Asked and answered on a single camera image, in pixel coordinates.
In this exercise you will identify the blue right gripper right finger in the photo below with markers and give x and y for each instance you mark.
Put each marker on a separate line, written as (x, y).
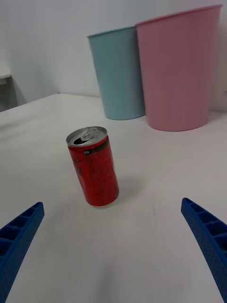
(208, 229)

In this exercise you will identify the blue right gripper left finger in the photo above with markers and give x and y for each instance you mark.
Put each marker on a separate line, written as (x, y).
(16, 239)

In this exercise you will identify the red drink can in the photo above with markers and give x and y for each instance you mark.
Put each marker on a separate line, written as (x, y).
(97, 170)

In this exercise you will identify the pink plastic bin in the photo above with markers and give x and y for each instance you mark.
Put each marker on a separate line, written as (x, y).
(177, 71)

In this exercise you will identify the pale blue plastic bin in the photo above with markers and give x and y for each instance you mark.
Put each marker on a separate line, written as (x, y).
(118, 75)

